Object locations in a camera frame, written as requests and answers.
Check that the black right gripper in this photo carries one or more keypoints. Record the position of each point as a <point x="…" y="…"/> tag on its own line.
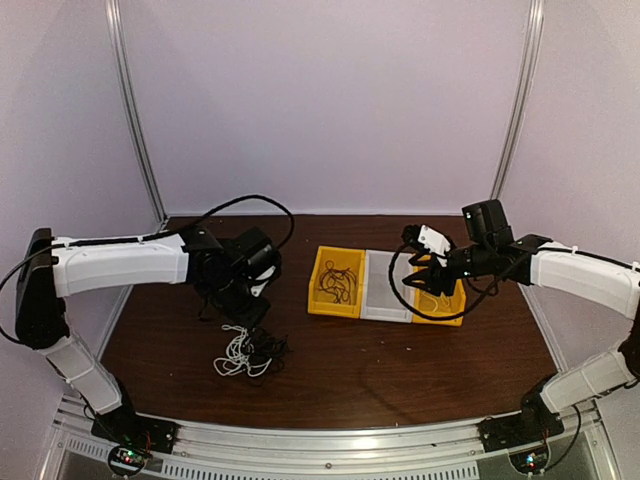
<point x="434" y="276"/>

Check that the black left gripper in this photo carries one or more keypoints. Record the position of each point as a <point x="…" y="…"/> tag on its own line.
<point x="252" y="316"/>

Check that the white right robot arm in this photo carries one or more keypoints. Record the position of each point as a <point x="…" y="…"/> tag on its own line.
<point x="533" y="260"/>

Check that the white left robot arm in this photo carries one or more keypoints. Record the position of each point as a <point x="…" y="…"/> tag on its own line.
<point x="229" y="274"/>

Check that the yellow bin right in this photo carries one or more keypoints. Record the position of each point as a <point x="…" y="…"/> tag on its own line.
<point x="439" y="306"/>

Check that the yellow bin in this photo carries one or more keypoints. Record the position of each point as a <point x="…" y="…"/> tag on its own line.
<point x="336" y="283"/>
<point x="439" y="306"/>

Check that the white plastic bin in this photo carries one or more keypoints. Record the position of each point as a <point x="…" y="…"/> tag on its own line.
<point x="378" y="300"/>

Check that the yellow bin left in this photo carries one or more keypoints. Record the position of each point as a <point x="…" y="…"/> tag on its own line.
<point x="336" y="283"/>

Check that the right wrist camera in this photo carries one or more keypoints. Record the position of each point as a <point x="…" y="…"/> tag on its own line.
<point x="427" y="241"/>

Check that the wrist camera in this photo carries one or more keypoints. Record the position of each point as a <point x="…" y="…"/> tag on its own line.
<point x="427" y="241"/>
<point x="259" y="284"/>

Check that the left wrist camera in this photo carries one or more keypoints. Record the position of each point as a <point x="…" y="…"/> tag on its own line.
<point x="259" y="284"/>

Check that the right aluminium corner post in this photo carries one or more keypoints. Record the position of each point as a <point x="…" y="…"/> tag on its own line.
<point x="533" y="35"/>

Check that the aluminium corner post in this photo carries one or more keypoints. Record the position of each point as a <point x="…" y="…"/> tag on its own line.
<point x="117" y="37"/>
<point x="533" y="35"/>

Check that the aluminium front rail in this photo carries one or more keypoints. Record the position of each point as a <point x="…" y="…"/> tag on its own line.
<point x="450" y="450"/>

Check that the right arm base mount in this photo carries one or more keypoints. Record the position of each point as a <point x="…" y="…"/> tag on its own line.
<point x="525" y="438"/>

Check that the left aluminium corner post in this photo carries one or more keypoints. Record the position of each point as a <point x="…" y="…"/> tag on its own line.
<point x="117" y="37"/>

